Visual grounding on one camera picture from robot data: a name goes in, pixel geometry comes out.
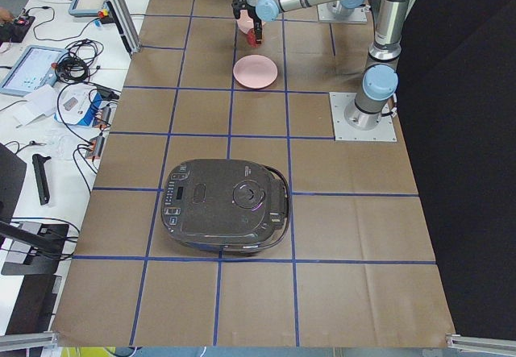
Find aluminium frame post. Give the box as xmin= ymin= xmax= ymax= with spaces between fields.
xmin=105 ymin=0 xmax=141 ymax=56

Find grey adapter box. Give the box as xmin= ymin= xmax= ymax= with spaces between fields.
xmin=85 ymin=135 xmax=106 ymax=161
xmin=92 ymin=106 xmax=113 ymax=130

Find near teach pendant tablet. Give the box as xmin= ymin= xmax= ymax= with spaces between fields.
xmin=1 ymin=45 xmax=67 ymax=97

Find black cable bundle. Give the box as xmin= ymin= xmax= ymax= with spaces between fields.
xmin=54 ymin=39 xmax=102 ymax=85

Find pink plate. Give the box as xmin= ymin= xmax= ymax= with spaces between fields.
xmin=233 ymin=55 xmax=278 ymax=89

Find red yellow apple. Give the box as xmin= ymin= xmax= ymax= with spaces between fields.
xmin=246 ymin=29 xmax=260 ymax=48

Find aluminium rail bottom left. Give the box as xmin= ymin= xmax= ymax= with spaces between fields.
xmin=0 ymin=331 xmax=58 ymax=352

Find grey adapter box near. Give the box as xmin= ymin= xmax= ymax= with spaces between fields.
xmin=85 ymin=135 xmax=106 ymax=161

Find aluminium rail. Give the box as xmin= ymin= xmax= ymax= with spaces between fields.
xmin=446 ymin=334 xmax=515 ymax=354
xmin=0 ymin=331 xmax=58 ymax=352

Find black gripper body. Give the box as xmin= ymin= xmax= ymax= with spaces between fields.
xmin=231 ymin=0 xmax=256 ymax=12

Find aluminium rail bottom right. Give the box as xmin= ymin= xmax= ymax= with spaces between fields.
xmin=446 ymin=334 xmax=515 ymax=354

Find far teach pendant tablet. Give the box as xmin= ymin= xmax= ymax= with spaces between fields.
xmin=69 ymin=0 xmax=107 ymax=17

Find teach pendant tablet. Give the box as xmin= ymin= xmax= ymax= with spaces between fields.
xmin=69 ymin=0 xmax=107 ymax=17
xmin=1 ymin=45 xmax=67 ymax=97

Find grey adapter box far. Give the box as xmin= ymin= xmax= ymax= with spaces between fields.
xmin=92 ymin=106 xmax=113 ymax=130

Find white paper sheets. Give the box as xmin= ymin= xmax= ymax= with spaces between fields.
xmin=13 ymin=85 xmax=58 ymax=126

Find pink bowl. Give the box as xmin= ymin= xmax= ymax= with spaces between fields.
xmin=236 ymin=10 xmax=254 ymax=35

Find black bar tool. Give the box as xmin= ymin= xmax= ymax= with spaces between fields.
xmin=31 ymin=154 xmax=51 ymax=205

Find black electronics box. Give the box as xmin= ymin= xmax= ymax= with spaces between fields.
xmin=1 ymin=15 xmax=35 ymax=44

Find blue white box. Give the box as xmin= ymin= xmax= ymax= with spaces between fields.
xmin=54 ymin=84 xmax=102 ymax=127

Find dark grey rice cooker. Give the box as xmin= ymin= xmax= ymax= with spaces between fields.
xmin=160 ymin=159 xmax=292 ymax=254

